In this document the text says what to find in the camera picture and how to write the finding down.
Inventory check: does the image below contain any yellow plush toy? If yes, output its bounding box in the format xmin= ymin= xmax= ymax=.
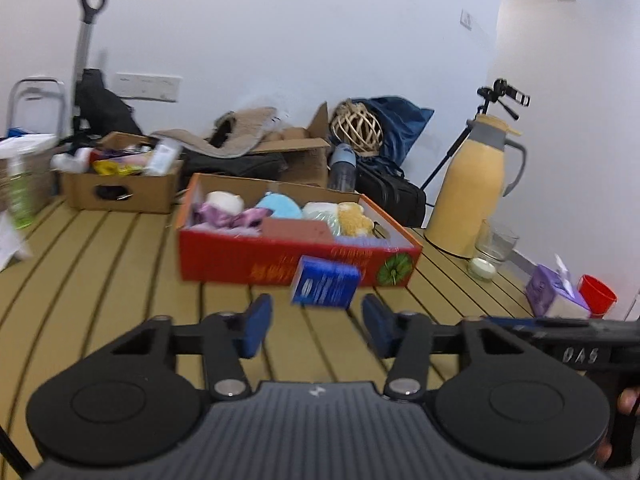
xmin=337 ymin=202 xmax=376 ymax=238

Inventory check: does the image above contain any white packet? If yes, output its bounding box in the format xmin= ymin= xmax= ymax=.
xmin=145 ymin=140 xmax=182 ymax=177

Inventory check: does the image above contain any light blue plush toy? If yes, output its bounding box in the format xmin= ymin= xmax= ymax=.
xmin=255 ymin=192 xmax=304 ymax=221

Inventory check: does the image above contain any yellow thermos jug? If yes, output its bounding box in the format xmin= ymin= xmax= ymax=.
xmin=424 ymin=114 xmax=527 ymax=257

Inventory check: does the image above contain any black camera tripod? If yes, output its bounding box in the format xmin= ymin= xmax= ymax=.
xmin=420 ymin=78 xmax=531 ymax=191

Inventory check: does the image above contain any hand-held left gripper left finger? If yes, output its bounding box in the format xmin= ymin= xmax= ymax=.
xmin=107 ymin=294 xmax=274 ymax=402

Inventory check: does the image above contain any woven basket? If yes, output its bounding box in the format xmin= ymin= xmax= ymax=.
xmin=0 ymin=134 xmax=57 ymax=211

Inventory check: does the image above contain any wall socket panel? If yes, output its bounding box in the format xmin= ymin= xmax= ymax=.
xmin=116 ymin=73 xmax=182 ymax=102

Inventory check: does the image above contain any person's right hand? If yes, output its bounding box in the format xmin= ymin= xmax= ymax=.
xmin=595 ymin=389 xmax=640 ymax=467

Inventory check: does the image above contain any blue packet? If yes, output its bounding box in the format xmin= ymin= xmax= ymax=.
xmin=290 ymin=255 xmax=362 ymax=309

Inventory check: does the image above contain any clear plastic bag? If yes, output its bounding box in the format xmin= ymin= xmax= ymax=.
xmin=0 ymin=210 xmax=31 ymax=271

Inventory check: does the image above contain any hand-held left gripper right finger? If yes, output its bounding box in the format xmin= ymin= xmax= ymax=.
xmin=361 ymin=294 xmax=538 ymax=402

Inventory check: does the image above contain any black case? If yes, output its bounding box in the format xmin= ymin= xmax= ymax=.
xmin=355 ymin=162 xmax=427 ymax=228

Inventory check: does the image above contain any glass candle jar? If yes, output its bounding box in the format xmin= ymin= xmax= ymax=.
xmin=467 ymin=218 xmax=521 ymax=282

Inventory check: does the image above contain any trolley with black handle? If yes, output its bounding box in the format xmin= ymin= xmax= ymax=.
xmin=70 ymin=0 xmax=108 ymax=136

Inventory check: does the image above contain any iridescent clear bag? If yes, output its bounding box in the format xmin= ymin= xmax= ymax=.
xmin=302 ymin=202 xmax=342 ymax=237

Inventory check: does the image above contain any metal folding stool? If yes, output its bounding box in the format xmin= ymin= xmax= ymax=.
xmin=7 ymin=77 xmax=66 ymax=143

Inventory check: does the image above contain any red cardboard box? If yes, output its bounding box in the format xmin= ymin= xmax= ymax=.
xmin=177 ymin=172 xmax=424 ymax=288

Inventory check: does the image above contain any large open cardboard box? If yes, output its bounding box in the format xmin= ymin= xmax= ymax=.
xmin=247 ymin=102 xmax=332 ymax=188

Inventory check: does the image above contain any red plastic cup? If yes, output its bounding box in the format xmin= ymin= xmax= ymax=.
xmin=577 ymin=274 xmax=618 ymax=320

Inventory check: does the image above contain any black duffel bag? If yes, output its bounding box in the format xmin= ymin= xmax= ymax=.
xmin=180 ymin=150 xmax=288 ymax=182

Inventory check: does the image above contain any beige fabric mat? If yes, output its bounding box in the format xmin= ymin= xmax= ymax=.
xmin=150 ymin=106 xmax=278 ymax=158

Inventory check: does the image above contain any small brown cardboard box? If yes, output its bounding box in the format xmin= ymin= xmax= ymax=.
xmin=59 ymin=132 xmax=185 ymax=215

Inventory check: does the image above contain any pink satin scrunchie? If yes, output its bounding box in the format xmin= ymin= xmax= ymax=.
xmin=192 ymin=202 xmax=266 ymax=231

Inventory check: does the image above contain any yellow packet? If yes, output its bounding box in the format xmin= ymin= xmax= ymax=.
xmin=95 ymin=160 xmax=136 ymax=176

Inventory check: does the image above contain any purple tissue box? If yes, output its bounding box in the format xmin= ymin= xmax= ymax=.
xmin=525 ymin=254 xmax=592 ymax=320

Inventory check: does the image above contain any white bottle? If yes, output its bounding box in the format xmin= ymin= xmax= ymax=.
xmin=52 ymin=152 xmax=93 ymax=171

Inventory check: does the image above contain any wicker ball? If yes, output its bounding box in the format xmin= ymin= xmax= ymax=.
xmin=331 ymin=101 xmax=383 ymax=153

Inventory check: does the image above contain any green spray bottle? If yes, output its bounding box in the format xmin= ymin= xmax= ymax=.
xmin=7 ymin=155 xmax=36 ymax=230

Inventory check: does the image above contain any lilac fluffy towel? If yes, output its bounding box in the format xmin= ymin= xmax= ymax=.
xmin=331 ymin=234 xmax=397 ymax=252

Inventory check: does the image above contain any dark blue blanket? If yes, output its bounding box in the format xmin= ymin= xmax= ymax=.
xmin=345 ymin=96 xmax=435 ymax=176

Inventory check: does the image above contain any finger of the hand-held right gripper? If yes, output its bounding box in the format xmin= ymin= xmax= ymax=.
xmin=487 ymin=316 xmax=592 ymax=331

